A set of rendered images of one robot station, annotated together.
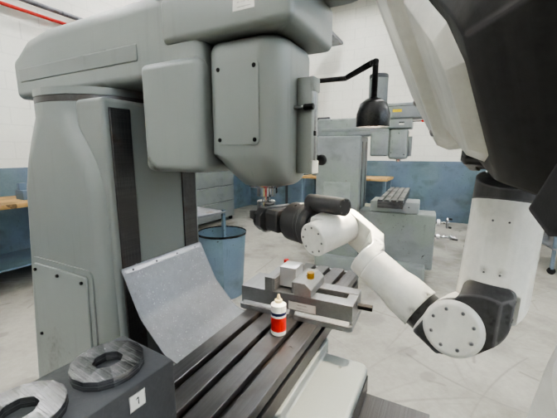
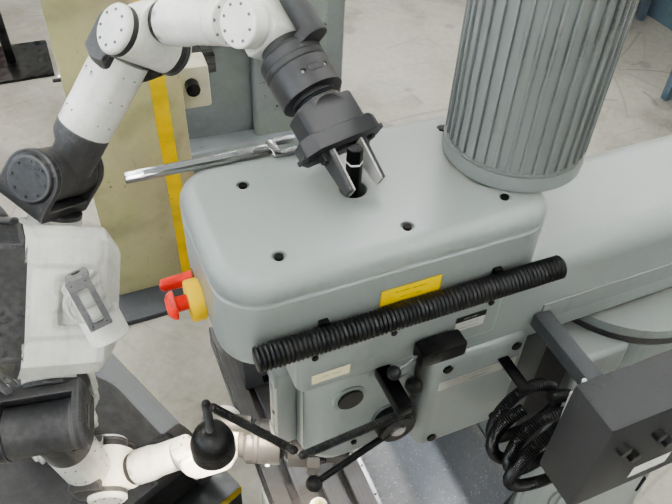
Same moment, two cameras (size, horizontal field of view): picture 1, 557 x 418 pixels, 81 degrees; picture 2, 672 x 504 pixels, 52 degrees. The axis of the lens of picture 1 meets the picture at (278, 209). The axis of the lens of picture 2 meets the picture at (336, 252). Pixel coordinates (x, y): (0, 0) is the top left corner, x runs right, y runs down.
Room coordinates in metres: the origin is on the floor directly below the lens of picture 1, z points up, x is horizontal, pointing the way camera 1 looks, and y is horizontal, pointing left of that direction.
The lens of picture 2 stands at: (1.24, -0.56, 2.48)
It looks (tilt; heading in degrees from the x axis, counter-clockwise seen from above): 44 degrees down; 128
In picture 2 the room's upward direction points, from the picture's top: 3 degrees clockwise
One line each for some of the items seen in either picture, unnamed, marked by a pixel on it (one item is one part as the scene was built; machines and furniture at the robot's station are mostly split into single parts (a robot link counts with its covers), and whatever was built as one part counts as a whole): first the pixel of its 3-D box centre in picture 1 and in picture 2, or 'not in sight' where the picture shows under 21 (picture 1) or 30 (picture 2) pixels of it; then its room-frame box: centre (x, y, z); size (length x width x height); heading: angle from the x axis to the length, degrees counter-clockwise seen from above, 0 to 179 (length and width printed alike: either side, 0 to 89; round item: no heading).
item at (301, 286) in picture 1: (308, 282); not in sight; (0.92, -0.09, 1.00); 0.12 x 0.06 x 0.04; 155
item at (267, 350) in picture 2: not in sight; (417, 308); (0.95, -0.01, 1.79); 0.45 x 0.04 x 0.04; 62
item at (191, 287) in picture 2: not in sight; (194, 299); (0.70, -0.17, 1.76); 0.06 x 0.02 x 0.06; 152
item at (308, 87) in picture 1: (307, 127); (282, 402); (0.76, -0.07, 1.44); 0.04 x 0.04 x 0.21; 62
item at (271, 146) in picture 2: not in sight; (214, 160); (0.63, -0.05, 1.89); 0.24 x 0.04 x 0.01; 61
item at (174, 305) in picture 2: not in sight; (177, 304); (0.69, -0.19, 1.76); 0.04 x 0.03 x 0.04; 152
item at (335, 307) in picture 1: (300, 291); not in sight; (0.93, -0.07, 0.97); 0.35 x 0.15 x 0.11; 65
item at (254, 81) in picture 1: (264, 118); (343, 374); (0.81, 0.03, 1.47); 0.21 x 0.19 x 0.32; 152
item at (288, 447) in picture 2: (357, 71); (257, 430); (0.82, -0.19, 1.58); 0.17 x 0.01 x 0.01; 11
